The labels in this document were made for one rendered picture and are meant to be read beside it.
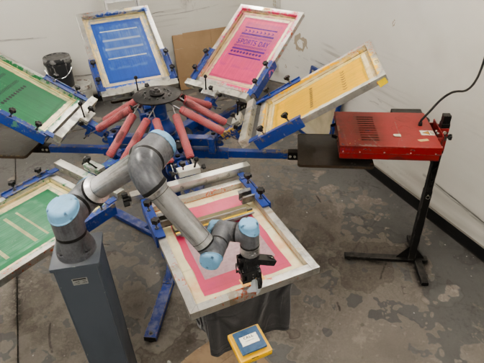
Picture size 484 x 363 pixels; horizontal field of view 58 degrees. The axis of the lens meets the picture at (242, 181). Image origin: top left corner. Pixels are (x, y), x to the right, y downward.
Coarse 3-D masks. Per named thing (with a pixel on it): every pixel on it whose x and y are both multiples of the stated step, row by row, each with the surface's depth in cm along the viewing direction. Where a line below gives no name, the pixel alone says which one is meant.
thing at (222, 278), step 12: (180, 240) 209; (192, 252) 201; (228, 252) 200; (192, 264) 195; (228, 264) 194; (204, 276) 189; (216, 276) 188; (228, 276) 188; (240, 276) 188; (204, 288) 183; (216, 288) 182
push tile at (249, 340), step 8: (248, 328) 166; (256, 328) 166; (240, 336) 163; (248, 336) 163; (256, 336) 163; (240, 344) 160; (248, 344) 160; (256, 344) 160; (264, 344) 160; (248, 352) 157
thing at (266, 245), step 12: (216, 204) 232; (228, 204) 232; (240, 204) 231; (252, 216) 222; (264, 240) 207; (240, 252) 200; (264, 252) 200; (276, 252) 199; (276, 264) 193; (288, 264) 192
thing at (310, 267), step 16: (192, 192) 236; (208, 192) 236; (272, 224) 214; (160, 240) 204; (288, 240) 201; (304, 256) 191; (176, 272) 186; (288, 272) 184; (304, 272) 183; (240, 288) 177; (272, 288) 180; (192, 304) 171; (208, 304) 171; (224, 304) 172; (192, 320) 170
